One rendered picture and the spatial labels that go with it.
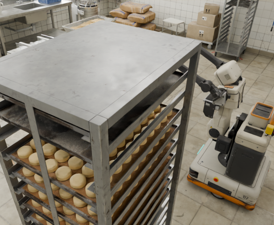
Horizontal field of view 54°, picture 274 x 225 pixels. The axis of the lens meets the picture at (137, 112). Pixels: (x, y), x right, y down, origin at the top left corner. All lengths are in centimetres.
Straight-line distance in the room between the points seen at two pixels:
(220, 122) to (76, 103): 202
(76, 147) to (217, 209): 219
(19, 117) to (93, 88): 29
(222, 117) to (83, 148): 194
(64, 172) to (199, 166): 196
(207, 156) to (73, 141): 219
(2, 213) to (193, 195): 180
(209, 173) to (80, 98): 215
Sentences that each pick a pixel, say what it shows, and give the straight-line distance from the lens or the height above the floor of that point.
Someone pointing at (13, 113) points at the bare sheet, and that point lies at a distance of 94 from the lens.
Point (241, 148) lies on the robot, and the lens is 244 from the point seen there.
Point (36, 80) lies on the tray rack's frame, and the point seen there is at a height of 182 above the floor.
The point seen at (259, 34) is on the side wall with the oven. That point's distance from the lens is 637.
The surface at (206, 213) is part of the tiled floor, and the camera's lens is 275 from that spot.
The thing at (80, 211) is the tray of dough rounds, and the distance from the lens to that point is 95.
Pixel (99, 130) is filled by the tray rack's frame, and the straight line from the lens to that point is 59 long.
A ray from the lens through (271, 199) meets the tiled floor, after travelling 309.
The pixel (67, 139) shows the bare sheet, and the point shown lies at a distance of 79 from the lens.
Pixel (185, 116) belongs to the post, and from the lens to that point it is 123.
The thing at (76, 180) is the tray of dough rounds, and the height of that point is 151.
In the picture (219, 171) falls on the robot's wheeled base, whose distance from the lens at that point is 274.
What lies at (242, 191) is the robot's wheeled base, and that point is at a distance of 269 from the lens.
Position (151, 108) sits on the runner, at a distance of 88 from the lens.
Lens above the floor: 217
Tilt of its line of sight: 34 degrees down
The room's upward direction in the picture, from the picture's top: 2 degrees clockwise
